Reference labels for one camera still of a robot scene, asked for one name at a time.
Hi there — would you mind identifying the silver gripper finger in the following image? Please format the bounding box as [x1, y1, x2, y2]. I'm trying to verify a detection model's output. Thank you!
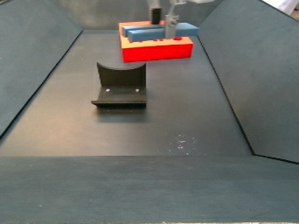
[147, 0, 161, 25]
[164, 0, 187, 39]

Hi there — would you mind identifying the blue double-square peg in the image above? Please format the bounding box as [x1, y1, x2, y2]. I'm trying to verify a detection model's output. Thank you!
[121, 23, 199, 42]

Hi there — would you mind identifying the red foam shape board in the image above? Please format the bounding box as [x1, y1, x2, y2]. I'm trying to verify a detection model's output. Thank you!
[117, 21, 193, 62]

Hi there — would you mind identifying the black curved holder stand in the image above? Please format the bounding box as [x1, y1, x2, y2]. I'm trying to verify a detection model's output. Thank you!
[91, 64, 147, 109]

